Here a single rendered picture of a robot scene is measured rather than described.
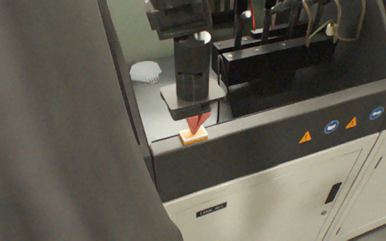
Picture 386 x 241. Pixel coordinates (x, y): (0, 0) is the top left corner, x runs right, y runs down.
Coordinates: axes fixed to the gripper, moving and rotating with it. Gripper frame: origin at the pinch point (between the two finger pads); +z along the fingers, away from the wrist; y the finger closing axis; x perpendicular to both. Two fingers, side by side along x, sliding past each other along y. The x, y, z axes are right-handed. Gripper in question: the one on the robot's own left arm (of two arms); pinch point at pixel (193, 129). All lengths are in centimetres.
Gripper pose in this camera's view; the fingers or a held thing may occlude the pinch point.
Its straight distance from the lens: 61.6
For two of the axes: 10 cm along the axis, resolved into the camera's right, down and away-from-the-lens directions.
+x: 3.8, 6.3, -6.8
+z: 0.1, 7.3, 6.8
